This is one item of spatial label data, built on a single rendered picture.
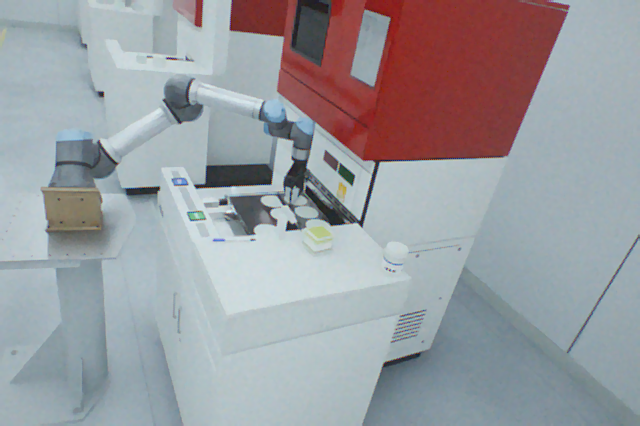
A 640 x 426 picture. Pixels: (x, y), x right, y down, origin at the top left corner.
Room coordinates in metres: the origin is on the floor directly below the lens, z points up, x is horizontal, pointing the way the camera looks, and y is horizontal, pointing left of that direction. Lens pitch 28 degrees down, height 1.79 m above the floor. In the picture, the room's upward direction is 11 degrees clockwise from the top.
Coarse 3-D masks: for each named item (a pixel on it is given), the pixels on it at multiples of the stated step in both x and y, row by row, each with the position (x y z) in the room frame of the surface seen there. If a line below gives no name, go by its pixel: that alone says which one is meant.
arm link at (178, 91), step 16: (176, 80) 1.61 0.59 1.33; (192, 80) 1.61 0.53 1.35; (176, 96) 1.60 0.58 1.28; (192, 96) 1.59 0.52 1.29; (208, 96) 1.58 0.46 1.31; (224, 96) 1.58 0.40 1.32; (240, 96) 1.59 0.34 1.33; (240, 112) 1.57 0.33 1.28; (256, 112) 1.56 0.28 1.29; (272, 112) 1.54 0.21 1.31
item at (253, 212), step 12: (240, 204) 1.58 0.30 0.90; (252, 204) 1.60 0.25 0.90; (288, 204) 1.66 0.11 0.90; (312, 204) 1.70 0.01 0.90; (240, 216) 1.49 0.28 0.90; (252, 216) 1.50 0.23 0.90; (264, 216) 1.52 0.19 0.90; (300, 216) 1.58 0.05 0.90; (324, 216) 1.62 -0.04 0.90; (252, 228) 1.42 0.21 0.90; (288, 228) 1.47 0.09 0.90; (300, 228) 1.49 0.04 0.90
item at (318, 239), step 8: (312, 232) 1.25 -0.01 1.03; (320, 232) 1.26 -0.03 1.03; (328, 232) 1.27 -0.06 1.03; (304, 240) 1.27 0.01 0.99; (312, 240) 1.24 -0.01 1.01; (320, 240) 1.23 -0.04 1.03; (328, 240) 1.25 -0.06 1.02; (312, 248) 1.23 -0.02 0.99; (320, 248) 1.23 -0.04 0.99; (328, 248) 1.26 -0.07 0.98
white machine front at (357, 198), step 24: (288, 144) 2.08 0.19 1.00; (312, 144) 1.88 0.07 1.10; (336, 144) 1.73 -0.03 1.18; (288, 168) 2.05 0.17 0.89; (312, 168) 1.85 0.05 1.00; (336, 168) 1.69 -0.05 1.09; (360, 168) 1.56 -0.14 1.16; (336, 192) 1.66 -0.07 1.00; (360, 192) 1.53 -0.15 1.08; (360, 216) 1.50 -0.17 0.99
